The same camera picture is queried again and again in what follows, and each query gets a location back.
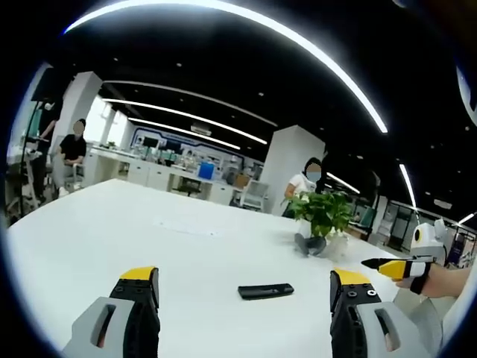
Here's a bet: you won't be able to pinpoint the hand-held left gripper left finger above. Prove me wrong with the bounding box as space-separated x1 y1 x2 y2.
61 266 162 358

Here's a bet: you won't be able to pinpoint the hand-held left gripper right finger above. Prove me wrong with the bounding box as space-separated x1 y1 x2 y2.
329 268 429 358

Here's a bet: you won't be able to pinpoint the black remote control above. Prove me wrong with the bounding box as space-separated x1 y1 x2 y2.
238 283 295 301

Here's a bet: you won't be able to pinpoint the dark plant pot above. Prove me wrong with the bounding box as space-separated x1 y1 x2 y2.
294 233 328 257

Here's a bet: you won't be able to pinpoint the green potted plant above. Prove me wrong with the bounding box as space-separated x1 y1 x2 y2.
281 191 355 237

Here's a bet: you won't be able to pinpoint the white pillar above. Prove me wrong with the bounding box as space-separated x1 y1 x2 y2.
260 125 326 217
49 71 103 157

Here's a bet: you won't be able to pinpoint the white counter cabinets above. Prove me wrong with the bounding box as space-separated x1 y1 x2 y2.
86 145 239 205

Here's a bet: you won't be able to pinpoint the white office chair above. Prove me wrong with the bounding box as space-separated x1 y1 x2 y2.
240 179 271 212

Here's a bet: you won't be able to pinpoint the blue box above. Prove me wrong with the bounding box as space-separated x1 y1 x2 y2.
198 161 217 180

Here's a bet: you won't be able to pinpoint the long ceiling light strip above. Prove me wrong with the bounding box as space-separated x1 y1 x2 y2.
63 0 389 134

